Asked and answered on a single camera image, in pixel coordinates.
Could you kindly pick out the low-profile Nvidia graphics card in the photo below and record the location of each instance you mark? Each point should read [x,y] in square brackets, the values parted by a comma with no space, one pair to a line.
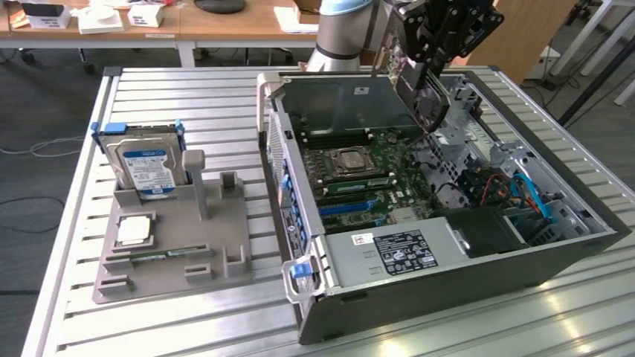
[431,108]

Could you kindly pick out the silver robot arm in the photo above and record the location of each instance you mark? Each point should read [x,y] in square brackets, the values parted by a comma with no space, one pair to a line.
[337,37]

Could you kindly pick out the wooden cabinet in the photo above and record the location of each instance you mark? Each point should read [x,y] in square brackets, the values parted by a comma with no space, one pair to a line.
[520,37]

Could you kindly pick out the white power box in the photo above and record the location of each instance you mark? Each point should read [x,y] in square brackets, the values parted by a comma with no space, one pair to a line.
[548,61]

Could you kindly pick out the brown cardboard box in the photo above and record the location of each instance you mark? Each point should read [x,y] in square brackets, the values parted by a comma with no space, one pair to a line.
[304,7]

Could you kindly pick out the white paper stack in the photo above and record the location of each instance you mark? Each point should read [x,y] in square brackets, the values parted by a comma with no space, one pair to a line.
[292,20]

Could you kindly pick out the dark metal drive cover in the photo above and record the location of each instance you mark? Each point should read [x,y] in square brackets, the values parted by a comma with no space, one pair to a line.
[321,104]

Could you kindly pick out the black slanted pole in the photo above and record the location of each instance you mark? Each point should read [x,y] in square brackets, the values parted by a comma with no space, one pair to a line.
[598,83]

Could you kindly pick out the perforated silver drive cage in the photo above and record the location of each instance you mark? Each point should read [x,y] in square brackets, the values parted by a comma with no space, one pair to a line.
[462,148]

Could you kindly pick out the installed CPU with thermal paste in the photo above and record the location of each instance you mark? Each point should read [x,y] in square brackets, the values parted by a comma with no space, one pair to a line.
[356,160]

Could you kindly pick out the metal CPU socket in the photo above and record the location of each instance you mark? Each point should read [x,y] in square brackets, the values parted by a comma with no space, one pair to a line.
[337,163]

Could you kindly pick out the green Dell motherboard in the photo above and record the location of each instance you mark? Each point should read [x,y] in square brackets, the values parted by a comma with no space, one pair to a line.
[407,178]

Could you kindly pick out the black round object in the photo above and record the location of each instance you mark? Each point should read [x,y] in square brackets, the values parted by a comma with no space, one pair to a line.
[220,5]

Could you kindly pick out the installed green RAM stick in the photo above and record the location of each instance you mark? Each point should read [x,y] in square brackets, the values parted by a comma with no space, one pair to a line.
[356,186]

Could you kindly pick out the blue card retention latch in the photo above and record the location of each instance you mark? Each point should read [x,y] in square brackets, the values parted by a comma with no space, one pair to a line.
[284,183]
[291,204]

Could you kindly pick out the small silver chipset heatsink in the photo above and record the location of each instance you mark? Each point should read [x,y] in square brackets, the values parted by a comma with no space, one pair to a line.
[407,215]

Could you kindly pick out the blue long expansion slot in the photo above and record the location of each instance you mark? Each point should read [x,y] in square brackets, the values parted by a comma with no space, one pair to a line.
[347,209]

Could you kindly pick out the small white printed box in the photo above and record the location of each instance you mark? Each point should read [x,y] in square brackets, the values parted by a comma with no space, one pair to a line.
[144,16]

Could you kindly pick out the black fan shroud box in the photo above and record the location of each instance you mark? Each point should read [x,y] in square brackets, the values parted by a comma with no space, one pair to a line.
[483,234]

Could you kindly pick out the silver disk bay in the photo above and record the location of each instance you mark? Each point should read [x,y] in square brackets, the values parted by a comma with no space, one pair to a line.
[570,223]

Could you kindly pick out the grey power supply unit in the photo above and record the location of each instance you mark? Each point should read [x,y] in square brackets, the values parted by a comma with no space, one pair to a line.
[356,260]

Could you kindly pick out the white round item on box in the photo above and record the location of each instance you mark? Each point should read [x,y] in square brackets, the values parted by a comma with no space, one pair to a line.
[99,24]

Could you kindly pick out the hard disk in blue caddy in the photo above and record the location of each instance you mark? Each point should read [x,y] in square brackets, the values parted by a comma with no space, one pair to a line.
[144,167]

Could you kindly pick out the black office chair base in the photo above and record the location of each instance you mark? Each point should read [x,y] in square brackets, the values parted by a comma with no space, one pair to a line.
[89,68]

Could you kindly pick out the blue case release latch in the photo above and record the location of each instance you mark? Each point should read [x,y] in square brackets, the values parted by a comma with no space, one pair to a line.
[299,271]

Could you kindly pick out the grey plastic parts rack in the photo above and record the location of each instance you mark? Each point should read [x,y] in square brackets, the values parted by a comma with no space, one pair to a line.
[197,238]

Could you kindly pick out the open black PC case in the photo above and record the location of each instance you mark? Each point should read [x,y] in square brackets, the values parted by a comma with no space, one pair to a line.
[445,297]

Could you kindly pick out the white box with black lid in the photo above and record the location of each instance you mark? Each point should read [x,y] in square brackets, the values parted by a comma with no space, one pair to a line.
[47,20]

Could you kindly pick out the spare silver CPU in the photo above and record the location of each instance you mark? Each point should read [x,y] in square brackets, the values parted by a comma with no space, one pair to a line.
[133,230]

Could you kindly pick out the orange packet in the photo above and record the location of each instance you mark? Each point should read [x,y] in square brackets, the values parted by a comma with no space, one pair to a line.
[19,20]

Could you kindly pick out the spare green RAM stick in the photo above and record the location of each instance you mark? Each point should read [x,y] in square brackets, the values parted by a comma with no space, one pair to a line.
[148,256]

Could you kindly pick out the white table frame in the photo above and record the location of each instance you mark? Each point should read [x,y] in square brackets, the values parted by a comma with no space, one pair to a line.
[579,37]

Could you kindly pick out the wooden desk with white frame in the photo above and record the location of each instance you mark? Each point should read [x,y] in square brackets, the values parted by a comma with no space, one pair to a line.
[223,26]
[59,34]

